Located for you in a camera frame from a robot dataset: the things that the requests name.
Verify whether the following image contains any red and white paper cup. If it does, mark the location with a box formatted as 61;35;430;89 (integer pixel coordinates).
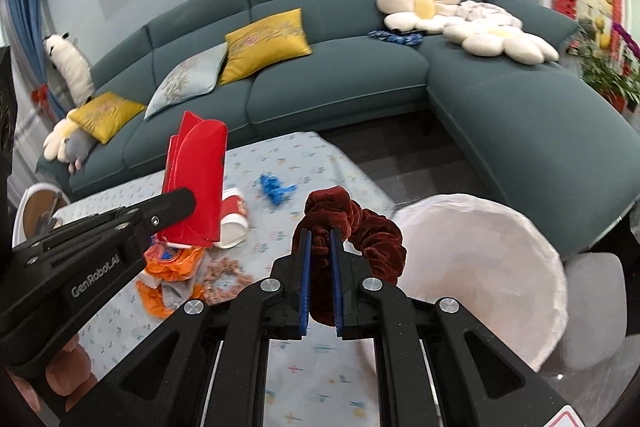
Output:
216;188;249;249

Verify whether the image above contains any yellow embroidered cushion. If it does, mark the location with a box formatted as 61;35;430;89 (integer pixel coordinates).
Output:
219;8;312;85
67;92;147;144

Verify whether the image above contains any teal corner sofa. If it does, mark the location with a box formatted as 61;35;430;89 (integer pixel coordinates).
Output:
35;0;640;258

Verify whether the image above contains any white panda plush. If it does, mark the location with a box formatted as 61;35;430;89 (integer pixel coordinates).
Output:
42;32;95;105

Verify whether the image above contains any blue scrunchie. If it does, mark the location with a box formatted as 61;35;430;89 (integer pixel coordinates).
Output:
258;174;297;206

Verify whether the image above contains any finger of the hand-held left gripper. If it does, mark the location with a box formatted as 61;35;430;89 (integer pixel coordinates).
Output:
12;188;197;269

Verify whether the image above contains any red paper carton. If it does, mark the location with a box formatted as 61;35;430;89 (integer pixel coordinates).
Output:
156;110;228;249

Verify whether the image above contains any light blue embroidered cushion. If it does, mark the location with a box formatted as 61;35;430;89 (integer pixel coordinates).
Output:
145;43;230;120

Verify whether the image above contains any white flower cushion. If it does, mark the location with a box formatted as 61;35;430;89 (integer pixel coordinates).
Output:
376;0;460;32
442;18;560;65

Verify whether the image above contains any small cream flower cushion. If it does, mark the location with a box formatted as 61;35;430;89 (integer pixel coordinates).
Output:
42;109;83;162

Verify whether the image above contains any blue curtain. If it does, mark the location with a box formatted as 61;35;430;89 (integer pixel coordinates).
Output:
2;0;51;88

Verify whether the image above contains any person's left hand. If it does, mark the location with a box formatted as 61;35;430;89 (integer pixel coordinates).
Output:
7;334;101;418

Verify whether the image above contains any green potted plant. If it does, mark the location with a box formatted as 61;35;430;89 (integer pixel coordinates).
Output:
575;19;640;112

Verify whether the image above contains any white round side table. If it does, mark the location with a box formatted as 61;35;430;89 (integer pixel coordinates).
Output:
12;184;71;250

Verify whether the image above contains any beige braided cord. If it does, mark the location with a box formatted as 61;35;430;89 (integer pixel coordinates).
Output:
201;258;257;306

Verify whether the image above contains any dark red velvet scrunchie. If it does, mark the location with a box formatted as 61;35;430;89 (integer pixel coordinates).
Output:
291;188;407;325

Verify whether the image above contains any white lined bin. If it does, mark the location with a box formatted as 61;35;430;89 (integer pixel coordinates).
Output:
357;193;569;373

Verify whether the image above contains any white quilted cloth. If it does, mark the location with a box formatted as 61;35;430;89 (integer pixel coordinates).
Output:
456;1;522;28

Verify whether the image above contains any blue patterned cloth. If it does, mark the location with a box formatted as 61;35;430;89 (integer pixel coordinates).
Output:
368;29;425;46

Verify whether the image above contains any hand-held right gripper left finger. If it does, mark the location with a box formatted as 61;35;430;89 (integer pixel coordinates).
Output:
60;227;313;427

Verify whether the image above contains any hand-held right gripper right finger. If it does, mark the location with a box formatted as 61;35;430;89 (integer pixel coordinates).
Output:
327;227;556;427

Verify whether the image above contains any grey plush toy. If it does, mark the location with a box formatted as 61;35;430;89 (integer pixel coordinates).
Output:
62;132;93;172

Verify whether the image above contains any orange plastic wrapper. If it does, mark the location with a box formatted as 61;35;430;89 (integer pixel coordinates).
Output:
136;243;207;319

